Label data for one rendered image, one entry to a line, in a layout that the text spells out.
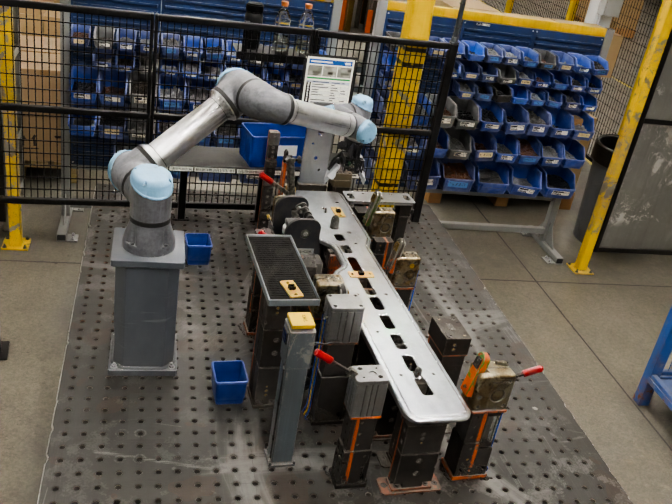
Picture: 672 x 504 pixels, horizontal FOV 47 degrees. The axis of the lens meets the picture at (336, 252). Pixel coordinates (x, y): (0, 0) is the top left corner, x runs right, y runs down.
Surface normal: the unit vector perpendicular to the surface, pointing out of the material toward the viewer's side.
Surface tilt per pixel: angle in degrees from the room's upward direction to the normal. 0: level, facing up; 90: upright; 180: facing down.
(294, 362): 90
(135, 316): 90
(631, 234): 91
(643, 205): 90
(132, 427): 0
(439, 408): 0
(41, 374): 0
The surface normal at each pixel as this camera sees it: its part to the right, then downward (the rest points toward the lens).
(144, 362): 0.19, 0.48
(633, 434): 0.15, -0.88
